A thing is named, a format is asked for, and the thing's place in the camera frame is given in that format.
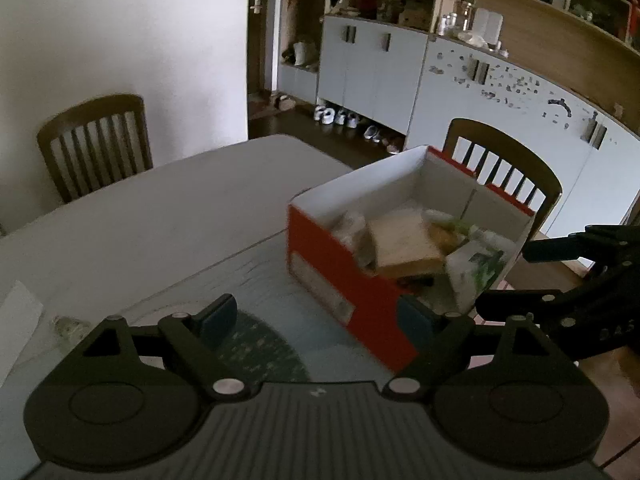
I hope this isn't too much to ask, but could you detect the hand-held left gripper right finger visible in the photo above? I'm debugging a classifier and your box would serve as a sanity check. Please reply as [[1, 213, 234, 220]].
[[382, 294, 558, 403]]

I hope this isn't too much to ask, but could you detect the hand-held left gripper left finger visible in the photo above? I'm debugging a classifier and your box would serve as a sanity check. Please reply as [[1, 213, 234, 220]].
[[80, 294, 249, 403]]

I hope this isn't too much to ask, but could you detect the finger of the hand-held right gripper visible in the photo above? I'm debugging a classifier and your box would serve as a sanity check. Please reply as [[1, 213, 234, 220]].
[[474, 261, 640, 362], [521, 224, 640, 269]]

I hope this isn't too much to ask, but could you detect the red and white cardboard box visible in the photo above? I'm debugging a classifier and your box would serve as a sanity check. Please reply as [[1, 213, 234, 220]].
[[286, 145, 538, 371]]

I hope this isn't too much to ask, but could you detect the white green packet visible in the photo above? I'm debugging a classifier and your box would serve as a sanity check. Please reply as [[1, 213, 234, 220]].
[[445, 240, 518, 311]]

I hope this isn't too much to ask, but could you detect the dark green round mat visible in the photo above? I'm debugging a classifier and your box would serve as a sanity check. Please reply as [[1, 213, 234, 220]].
[[232, 309, 310, 385]]

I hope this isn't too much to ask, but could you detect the brown flat packet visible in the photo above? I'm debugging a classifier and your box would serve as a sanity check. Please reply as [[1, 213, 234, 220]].
[[367, 208, 447, 278]]

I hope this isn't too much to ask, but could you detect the white green tube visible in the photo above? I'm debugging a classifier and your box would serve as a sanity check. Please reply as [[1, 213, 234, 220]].
[[447, 212, 503, 242]]

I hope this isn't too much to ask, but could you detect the wooden slat-back chair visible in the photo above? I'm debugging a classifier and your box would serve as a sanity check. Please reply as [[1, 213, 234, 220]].
[[442, 118, 563, 238], [36, 93, 154, 204]]

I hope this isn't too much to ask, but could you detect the clear plastic wrapper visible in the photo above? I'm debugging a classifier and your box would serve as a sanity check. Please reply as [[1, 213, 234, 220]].
[[50, 314, 91, 348]]

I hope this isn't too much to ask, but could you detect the white paper sheet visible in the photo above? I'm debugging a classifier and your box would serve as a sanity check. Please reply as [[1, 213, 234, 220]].
[[0, 280, 45, 386]]

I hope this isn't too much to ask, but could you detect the row of shoes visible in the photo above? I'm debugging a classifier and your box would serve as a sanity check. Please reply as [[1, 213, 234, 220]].
[[312, 102, 405, 155]]

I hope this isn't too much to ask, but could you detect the white canister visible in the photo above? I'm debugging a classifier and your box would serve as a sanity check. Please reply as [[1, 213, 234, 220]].
[[472, 7, 503, 46]]

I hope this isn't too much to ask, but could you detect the long white cabinet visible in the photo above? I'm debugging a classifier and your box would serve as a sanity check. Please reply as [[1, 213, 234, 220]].
[[277, 14, 640, 241]]

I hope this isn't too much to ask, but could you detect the glass jar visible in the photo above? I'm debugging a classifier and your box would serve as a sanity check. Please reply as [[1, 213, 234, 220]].
[[452, 0, 476, 36]]

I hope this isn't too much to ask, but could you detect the dark wooden door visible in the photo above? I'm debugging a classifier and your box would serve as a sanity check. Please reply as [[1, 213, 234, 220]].
[[247, 0, 281, 111]]

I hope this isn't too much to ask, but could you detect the small cardboard box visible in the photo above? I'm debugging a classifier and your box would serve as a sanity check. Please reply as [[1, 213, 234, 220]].
[[400, 0, 432, 31]]

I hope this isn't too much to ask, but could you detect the wooden wall shelf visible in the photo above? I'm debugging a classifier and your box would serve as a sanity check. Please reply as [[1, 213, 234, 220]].
[[325, 0, 640, 141]]

